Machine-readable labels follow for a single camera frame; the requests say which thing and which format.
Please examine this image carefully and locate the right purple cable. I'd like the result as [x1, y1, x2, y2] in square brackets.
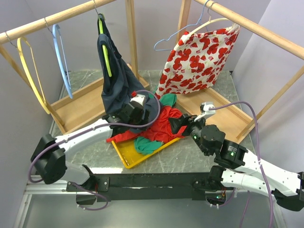
[209, 101, 274, 228]

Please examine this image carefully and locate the lime green hanger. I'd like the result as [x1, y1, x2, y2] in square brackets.
[93, 1, 112, 77]

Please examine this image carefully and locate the red garment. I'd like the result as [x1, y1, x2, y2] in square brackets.
[106, 106, 186, 143]

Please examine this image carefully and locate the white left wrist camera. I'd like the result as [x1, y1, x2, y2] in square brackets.
[130, 91, 146, 109]

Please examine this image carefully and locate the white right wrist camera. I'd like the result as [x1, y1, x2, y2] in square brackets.
[194, 102, 216, 122]

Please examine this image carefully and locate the white red floral dress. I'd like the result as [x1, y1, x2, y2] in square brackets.
[155, 23, 240, 98]

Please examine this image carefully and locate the yellow hanger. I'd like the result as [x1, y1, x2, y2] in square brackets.
[17, 37, 50, 114]

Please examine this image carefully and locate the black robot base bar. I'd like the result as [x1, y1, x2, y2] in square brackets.
[66, 166, 225, 206]

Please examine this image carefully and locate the wooden clothes rack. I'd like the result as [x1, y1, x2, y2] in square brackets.
[176, 0, 304, 143]
[0, 0, 149, 133]

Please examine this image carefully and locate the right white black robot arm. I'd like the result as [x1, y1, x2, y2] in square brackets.
[169, 114, 304, 211]

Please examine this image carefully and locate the cream wooden hanger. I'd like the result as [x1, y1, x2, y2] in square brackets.
[185, 1, 232, 36]

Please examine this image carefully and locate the navy blue tank top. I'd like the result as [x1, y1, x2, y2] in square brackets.
[97, 21, 161, 133]

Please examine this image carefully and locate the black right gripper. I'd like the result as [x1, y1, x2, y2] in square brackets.
[167, 113, 210, 156]

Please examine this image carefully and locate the light blue plastic hanger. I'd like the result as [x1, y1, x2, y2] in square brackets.
[52, 24, 73, 99]

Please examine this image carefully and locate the right wooden clothes rack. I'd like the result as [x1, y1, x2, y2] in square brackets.
[176, 0, 304, 143]

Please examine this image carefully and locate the blue wire hanger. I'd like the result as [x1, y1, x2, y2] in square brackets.
[153, 0, 212, 52]

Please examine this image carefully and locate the green garment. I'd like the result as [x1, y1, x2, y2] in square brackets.
[134, 94, 177, 155]

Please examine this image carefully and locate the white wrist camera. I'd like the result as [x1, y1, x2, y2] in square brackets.
[194, 102, 216, 122]
[130, 91, 146, 109]

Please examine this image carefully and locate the left wooden clothes rack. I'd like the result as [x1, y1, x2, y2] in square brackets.
[0, 0, 149, 133]

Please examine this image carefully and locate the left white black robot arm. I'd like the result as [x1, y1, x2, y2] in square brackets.
[30, 101, 151, 191]

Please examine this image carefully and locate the yellow plastic tray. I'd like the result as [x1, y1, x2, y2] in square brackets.
[111, 138, 181, 169]

